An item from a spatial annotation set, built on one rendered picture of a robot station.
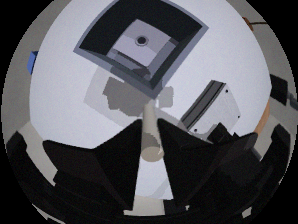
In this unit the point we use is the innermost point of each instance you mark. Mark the beige cylindrical peg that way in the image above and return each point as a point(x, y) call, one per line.
point(151, 144)

